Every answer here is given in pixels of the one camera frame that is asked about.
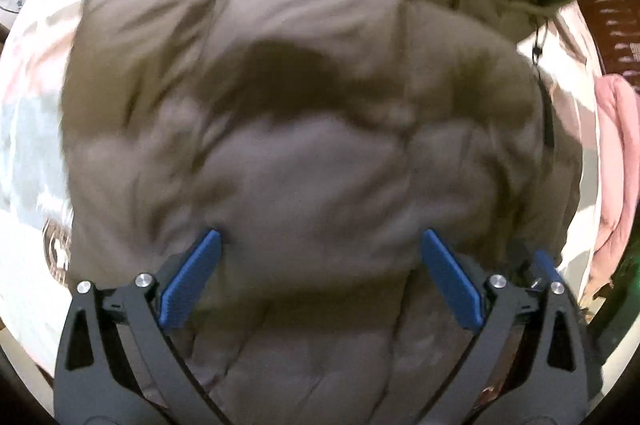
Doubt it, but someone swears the dark wooden cabinet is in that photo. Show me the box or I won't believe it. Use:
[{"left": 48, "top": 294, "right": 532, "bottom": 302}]
[{"left": 578, "top": 0, "right": 640, "bottom": 91}]

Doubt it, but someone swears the pink and grey bedsheet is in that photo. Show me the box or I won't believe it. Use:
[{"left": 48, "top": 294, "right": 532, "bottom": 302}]
[{"left": 0, "top": 0, "right": 601, "bottom": 386}]

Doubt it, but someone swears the brown puffer jacket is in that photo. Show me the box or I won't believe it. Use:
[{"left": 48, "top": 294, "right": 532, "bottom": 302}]
[{"left": 60, "top": 0, "right": 586, "bottom": 425}]

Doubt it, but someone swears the pink puffer garment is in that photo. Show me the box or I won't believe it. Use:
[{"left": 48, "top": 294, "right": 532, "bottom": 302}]
[{"left": 580, "top": 74, "right": 639, "bottom": 307}]

